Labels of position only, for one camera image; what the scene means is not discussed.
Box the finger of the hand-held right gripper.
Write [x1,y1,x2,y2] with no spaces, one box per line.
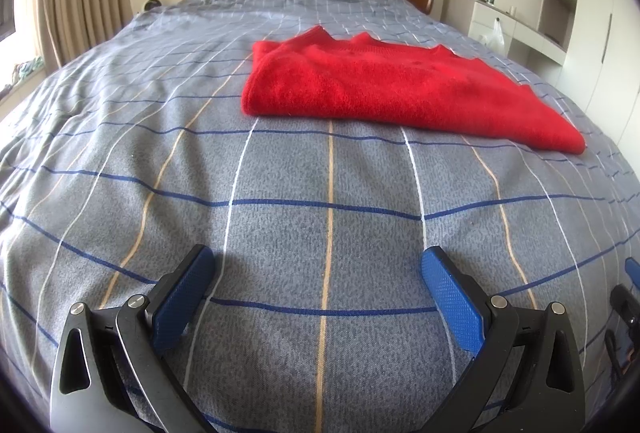
[625,258,640,295]

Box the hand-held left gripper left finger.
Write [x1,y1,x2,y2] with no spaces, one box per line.
[49,244,217,433]

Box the red knit sweater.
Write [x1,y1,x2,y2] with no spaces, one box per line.
[240,25,587,156]

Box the grey plaid bed blanket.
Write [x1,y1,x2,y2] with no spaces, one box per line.
[0,0,640,433]

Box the white desk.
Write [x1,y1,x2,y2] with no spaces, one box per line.
[440,0,571,66]

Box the white wardrobe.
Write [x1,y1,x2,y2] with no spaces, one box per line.
[537,0,640,158]

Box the white plastic bag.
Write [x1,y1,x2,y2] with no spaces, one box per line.
[482,18,506,48]

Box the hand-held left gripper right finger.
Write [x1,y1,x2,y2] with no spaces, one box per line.
[420,245,587,433]

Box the teal patterned cloth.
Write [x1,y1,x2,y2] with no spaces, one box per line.
[10,57,45,81]

